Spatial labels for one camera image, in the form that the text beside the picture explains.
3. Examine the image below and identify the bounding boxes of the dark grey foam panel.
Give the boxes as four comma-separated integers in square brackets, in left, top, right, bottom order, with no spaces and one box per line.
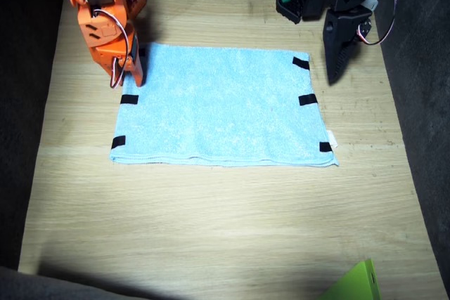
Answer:
[372,0,450,300]
[0,266,166,300]
[0,0,71,273]

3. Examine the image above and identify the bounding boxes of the red white wire black arm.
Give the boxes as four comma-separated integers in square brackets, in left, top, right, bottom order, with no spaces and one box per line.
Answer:
[351,0,397,46]

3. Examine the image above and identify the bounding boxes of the light blue towel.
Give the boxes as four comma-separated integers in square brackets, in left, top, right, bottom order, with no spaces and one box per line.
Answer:
[108,42,340,168]

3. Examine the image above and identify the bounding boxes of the lime green plastic wedge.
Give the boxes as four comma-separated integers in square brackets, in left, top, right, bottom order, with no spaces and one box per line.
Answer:
[316,258,383,300]

